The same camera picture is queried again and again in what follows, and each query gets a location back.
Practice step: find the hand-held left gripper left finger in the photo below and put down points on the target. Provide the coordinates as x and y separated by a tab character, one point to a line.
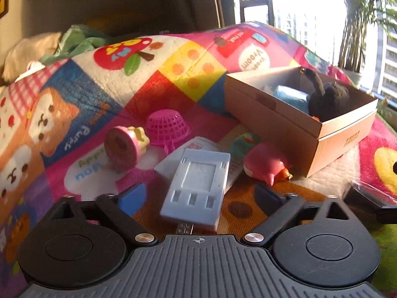
131	197

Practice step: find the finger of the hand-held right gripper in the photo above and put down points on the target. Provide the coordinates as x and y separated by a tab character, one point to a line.
384	203

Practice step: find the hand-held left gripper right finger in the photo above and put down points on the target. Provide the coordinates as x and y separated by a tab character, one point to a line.
266	197

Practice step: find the clear zip bag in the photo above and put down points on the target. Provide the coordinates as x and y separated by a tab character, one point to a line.
375	186

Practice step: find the pink squishy toy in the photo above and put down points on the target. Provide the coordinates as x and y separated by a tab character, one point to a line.
263	163

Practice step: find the pink cupcake toy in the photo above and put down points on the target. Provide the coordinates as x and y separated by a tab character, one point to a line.
124	146

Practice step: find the white printed card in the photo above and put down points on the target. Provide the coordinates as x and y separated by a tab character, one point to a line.
173	160

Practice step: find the teal squishy toy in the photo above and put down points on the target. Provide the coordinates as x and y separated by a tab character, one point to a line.
245	142

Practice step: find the pale blue plastic stand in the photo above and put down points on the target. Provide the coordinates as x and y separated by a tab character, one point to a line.
195	189

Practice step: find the pale cardboard box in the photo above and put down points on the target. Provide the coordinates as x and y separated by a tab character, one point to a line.
279	121

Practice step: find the pink plastic basket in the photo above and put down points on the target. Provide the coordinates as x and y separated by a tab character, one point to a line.
166	127

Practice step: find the orange toy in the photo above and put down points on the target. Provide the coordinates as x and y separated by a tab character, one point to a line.
315	118

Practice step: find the blue wipes packet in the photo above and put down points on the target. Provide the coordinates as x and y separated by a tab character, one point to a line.
291	97

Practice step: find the black plush toy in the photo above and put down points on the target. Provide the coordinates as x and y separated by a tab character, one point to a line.
328	99

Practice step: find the small windowsill figurine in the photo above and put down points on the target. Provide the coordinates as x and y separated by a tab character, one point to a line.
385	101

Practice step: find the colourful cartoon play mat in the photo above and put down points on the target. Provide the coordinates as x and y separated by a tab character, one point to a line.
93	99

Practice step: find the green blanket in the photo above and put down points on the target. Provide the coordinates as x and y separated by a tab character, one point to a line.
77	42

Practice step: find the beige pillow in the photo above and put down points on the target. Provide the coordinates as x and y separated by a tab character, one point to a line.
31	52

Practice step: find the palm plant in white pot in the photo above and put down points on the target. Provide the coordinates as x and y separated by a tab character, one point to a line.
356	21

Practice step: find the brown curtain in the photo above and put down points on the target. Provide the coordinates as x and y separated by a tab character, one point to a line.
220	0

